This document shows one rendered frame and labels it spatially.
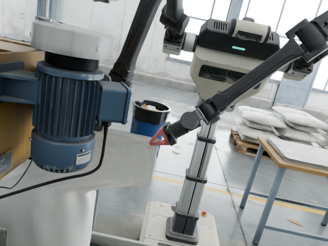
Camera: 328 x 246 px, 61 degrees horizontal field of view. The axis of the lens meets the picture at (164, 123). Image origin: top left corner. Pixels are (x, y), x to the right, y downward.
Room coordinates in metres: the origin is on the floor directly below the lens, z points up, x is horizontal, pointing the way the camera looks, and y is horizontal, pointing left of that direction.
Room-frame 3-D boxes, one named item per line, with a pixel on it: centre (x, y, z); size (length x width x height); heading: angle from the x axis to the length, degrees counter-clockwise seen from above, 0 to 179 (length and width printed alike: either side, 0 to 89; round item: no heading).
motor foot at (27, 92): (0.61, 0.32, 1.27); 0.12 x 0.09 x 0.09; 0
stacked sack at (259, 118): (4.27, -1.50, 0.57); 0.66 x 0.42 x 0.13; 82
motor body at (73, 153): (0.64, 0.24, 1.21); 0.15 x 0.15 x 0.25
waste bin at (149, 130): (3.26, 0.19, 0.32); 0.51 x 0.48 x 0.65; 0
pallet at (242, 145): (4.46, -1.81, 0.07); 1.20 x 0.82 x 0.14; 88
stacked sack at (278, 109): (4.64, -2.11, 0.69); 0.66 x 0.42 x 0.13; 87
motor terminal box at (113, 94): (0.69, 0.14, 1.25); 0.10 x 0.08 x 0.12; 25
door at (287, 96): (8.91, -3.82, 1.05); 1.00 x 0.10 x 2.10; 90
